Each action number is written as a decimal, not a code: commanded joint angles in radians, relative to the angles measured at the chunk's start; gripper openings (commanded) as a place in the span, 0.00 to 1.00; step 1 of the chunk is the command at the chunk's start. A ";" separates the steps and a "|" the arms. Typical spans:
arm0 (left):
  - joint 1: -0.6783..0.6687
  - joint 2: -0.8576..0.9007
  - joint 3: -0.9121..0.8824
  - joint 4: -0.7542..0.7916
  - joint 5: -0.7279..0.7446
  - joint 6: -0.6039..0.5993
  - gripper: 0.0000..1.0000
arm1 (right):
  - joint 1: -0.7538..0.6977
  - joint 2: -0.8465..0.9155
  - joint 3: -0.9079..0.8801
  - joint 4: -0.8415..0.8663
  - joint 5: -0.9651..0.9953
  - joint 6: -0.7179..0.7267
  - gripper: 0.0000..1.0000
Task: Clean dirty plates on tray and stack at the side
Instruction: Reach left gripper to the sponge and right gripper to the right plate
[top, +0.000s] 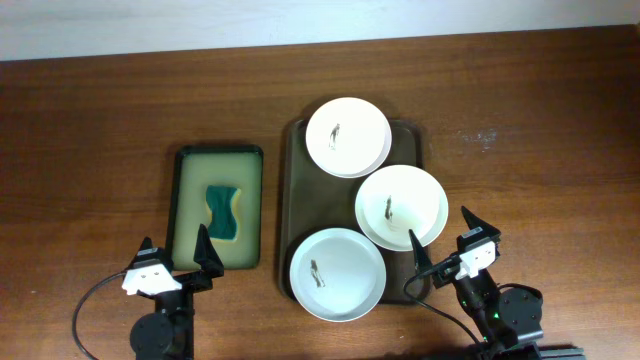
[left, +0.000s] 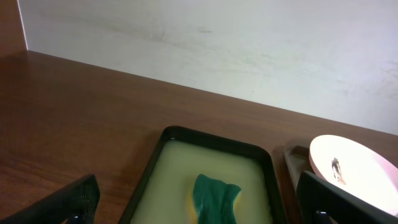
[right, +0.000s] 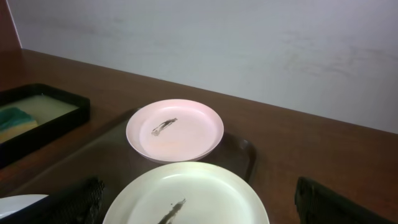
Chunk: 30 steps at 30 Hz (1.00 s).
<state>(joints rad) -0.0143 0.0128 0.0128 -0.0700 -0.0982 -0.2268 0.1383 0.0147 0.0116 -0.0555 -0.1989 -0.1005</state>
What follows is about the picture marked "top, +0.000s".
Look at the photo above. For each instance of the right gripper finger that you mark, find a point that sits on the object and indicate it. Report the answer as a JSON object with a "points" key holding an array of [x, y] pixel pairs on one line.
{"points": [[478, 226], [422, 262]]}

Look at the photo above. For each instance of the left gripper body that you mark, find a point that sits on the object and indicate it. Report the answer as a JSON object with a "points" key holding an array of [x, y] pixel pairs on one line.
{"points": [[187, 280]]}

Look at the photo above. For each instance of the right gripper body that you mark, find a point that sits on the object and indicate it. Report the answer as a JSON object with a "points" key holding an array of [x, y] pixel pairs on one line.
{"points": [[447, 276]]}

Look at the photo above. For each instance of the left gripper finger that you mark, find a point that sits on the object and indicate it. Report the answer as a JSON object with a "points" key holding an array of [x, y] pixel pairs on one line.
{"points": [[206, 256], [148, 255]]}

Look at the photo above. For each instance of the green yellow sponge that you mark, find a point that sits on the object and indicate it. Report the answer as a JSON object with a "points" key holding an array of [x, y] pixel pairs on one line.
{"points": [[222, 203]]}

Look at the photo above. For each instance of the white plate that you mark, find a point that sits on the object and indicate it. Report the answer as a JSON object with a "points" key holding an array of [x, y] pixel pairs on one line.
{"points": [[398, 200], [337, 275], [348, 137]]}

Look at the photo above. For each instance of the white plate bottom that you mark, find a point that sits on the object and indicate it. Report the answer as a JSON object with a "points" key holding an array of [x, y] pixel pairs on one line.
{"points": [[337, 275]]}

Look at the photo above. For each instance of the white plate top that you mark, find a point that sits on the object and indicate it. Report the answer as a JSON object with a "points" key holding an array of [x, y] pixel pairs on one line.
{"points": [[348, 137]]}

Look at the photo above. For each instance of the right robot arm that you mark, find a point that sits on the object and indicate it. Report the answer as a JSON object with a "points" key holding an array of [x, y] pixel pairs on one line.
{"points": [[508, 316]]}

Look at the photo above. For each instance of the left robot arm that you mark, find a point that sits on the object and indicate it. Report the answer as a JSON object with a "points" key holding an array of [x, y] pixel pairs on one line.
{"points": [[168, 332]]}

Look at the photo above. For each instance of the small green tray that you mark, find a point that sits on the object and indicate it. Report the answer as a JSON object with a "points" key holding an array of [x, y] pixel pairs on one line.
{"points": [[197, 167]]}

